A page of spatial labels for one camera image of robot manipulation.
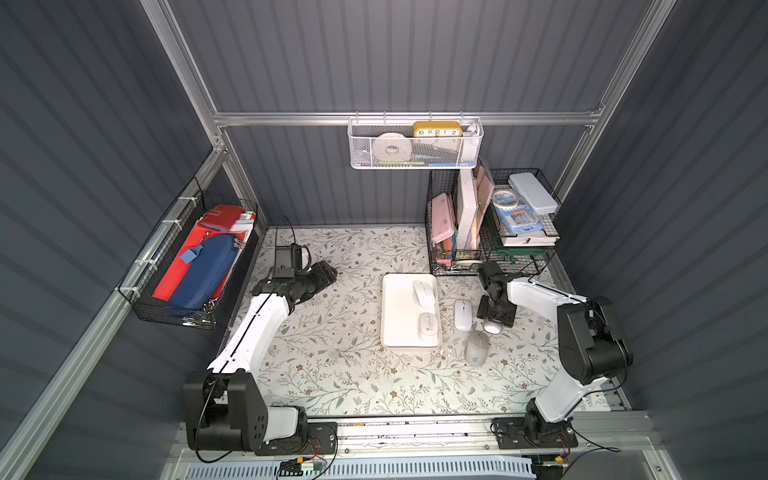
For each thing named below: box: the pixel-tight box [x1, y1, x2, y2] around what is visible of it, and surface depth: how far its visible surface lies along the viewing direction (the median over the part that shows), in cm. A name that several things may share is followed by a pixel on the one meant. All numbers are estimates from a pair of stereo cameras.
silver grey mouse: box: [483, 321, 503, 334], surface depth 93 cm
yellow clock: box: [413, 121, 463, 138], surface depth 90 cm
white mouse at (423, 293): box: [413, 280, 436, 308], surface depth 99 cm
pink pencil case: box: [431, 193, 455, 244], surface depth 107 cm
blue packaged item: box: [495, 196, 543, 234], surface depth 94 cm
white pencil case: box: [508, 172, 558, 215], surface depth 101 cm
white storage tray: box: [381, 273, 442, 349], surface depth 98 cm
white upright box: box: [456, 169, 477, 250], surface depth 98 cm
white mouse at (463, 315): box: [454, 298, 473, 333], surface depth 96 cm
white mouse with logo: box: [418, 312, 438, 341], surface depth 93 cm
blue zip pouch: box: [168, 234, 239, 311], surface depth 70 cm
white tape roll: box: [372, 132, 413, 162], surface depth 87 cm
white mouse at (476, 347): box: [465, 330, 489, 367], surface depth 88 cm
